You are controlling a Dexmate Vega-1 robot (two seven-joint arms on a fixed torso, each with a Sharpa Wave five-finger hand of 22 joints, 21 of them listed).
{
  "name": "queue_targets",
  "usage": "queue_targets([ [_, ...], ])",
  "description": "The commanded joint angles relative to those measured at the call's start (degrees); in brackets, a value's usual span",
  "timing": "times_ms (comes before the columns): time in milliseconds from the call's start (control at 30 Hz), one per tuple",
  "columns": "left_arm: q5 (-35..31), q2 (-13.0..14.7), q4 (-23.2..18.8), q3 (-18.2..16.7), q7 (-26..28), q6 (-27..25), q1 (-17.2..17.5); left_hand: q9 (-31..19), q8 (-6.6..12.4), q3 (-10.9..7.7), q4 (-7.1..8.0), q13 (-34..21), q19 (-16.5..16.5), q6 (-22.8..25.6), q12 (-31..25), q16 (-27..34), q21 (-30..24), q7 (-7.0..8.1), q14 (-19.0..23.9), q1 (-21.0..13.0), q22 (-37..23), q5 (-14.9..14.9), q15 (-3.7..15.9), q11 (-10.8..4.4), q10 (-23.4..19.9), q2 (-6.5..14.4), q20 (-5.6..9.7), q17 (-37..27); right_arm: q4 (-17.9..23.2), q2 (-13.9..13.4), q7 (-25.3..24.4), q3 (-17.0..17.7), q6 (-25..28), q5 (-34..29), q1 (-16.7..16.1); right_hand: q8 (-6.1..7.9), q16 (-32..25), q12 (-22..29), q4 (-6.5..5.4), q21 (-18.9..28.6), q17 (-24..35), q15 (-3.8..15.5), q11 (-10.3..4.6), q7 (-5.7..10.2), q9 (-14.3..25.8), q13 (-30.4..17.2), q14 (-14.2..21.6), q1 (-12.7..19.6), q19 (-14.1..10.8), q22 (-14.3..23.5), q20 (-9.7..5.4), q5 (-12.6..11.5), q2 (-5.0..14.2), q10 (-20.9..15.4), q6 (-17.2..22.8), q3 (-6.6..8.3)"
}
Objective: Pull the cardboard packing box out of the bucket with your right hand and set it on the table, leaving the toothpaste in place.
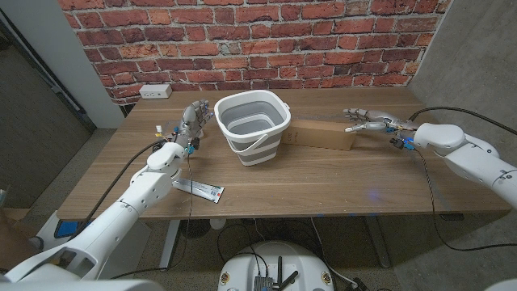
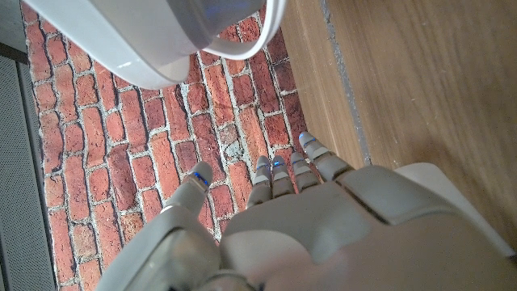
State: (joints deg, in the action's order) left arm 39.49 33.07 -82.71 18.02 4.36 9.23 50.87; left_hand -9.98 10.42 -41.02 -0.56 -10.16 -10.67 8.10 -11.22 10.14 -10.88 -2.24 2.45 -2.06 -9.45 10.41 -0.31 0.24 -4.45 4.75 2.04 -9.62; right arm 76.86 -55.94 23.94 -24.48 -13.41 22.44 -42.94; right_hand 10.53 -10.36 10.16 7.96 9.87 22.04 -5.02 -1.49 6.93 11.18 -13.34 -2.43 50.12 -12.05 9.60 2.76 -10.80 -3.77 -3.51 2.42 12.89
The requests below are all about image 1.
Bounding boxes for brown cardboard floor box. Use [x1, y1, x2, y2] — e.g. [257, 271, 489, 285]
[0, 208, 40, 276]

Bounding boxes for grey table leg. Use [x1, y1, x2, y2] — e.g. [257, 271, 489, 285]
[363, 216, 392, 269]

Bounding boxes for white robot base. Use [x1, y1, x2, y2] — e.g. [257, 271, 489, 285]
[216, 241, 335, 291]

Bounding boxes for black floor cable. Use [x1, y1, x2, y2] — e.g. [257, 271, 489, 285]
[216, 223, 270, 280]

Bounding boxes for red brick printed backdrop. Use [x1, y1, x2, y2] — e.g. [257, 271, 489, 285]
[57, 0, 453, 107]

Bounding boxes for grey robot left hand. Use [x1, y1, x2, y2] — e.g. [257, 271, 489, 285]
[172, 99, 214, 158]

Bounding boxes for brown cardboard packing box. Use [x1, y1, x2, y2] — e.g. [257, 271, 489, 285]
[281, 118, 356, 151]

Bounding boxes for white table leg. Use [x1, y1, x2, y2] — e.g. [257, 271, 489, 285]
[158, 219, 182, 272]

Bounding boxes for white blue floor base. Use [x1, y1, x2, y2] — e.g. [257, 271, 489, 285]
[36, 210, 98, 251]

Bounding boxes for white toothpaste box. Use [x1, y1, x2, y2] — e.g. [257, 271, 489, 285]
[172, 179, 225, 205]

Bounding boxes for white power outlet strip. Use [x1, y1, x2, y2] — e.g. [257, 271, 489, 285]
[138, 83, 173, 100]

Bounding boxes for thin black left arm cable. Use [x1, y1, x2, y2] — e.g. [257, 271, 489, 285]
[108, 155, 194, 280]

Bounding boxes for white floor cable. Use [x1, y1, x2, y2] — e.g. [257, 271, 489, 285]
[309, 217, 356, 287]

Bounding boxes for grey radio module with antennas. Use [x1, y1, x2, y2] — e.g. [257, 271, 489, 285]
[253, 255, 300, 291]

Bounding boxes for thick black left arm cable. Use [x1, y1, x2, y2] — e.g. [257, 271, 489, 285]
[70, 139, 166, 243]

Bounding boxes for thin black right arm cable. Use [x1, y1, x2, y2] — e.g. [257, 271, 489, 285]
[414, 147, 517, 252]

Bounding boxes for white grey collapsible bucket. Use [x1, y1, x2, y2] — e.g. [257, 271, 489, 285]
[213, 89, 292, 167]

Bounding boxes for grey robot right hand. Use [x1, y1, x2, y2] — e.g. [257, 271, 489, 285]
[343, 107, 418, 141]

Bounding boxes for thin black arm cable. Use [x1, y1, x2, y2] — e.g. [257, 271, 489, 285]
[108, 155, 194, 280]
[414, 147, 517, 252]

